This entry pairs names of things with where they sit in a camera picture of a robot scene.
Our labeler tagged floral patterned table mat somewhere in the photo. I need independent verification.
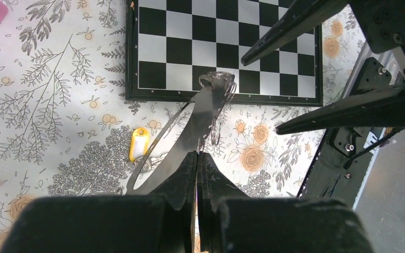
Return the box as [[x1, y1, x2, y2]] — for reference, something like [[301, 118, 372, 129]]
[[0, 1, 365, 250]]

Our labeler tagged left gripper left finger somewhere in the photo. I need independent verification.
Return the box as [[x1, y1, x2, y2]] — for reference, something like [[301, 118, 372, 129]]
[[153, 151, 198, 252]]

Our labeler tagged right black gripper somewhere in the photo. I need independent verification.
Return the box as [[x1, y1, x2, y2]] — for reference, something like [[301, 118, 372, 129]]
[[240, 0, 405, 135]]

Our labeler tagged split key ring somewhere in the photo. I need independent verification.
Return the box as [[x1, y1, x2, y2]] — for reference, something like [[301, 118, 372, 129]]
[[209, 111, 224, 148]]

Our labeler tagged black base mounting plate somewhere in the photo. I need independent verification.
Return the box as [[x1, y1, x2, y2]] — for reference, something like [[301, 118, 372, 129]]
[[296, 56, 402, 208]]

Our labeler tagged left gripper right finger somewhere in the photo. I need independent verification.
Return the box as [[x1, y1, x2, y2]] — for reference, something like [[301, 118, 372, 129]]
[[197, 152, 248, 252]]

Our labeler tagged yellow tagged key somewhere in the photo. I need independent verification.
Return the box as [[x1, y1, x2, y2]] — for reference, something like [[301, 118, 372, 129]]
[[128, 128, 150, 167]]

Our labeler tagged black white chessboard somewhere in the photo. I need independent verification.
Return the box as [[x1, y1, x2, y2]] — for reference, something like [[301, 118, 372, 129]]
[[126, 1, 322, 106]]

